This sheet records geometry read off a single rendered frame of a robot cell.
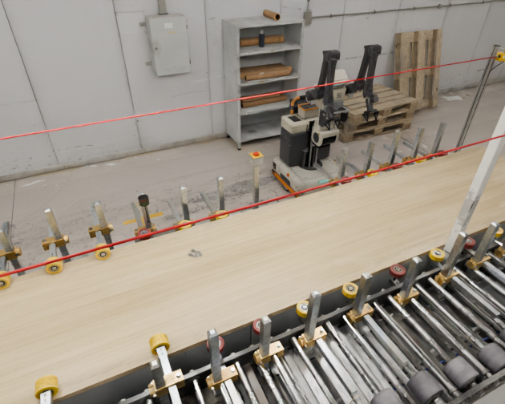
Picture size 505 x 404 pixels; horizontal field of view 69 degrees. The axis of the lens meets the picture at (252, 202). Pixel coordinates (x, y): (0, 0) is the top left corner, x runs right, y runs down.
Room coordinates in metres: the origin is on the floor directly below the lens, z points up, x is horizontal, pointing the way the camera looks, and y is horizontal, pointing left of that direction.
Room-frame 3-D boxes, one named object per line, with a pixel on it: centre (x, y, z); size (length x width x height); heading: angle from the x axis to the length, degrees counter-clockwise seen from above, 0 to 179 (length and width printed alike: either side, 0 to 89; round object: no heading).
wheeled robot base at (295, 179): (3.62, -0.65, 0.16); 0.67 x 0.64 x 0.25; 25
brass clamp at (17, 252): (1.47, 1.36, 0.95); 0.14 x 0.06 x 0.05; 116
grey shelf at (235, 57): (4.84, -0.12, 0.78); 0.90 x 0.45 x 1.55; 116
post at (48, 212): (1.59, 1.12, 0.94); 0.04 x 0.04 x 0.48; 26
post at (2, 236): (1.48, 1.34, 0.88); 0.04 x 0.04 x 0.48; 26
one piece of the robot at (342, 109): (3.36, -0.77, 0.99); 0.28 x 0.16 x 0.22; 115
